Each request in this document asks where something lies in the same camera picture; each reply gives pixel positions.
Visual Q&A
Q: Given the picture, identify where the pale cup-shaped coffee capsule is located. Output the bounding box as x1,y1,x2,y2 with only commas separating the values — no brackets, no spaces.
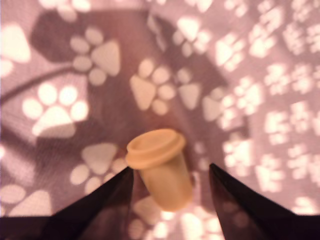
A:
124,128,194,213

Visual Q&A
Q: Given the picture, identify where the grey paw print cloth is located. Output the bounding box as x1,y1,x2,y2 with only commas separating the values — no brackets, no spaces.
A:
0,0,320,240

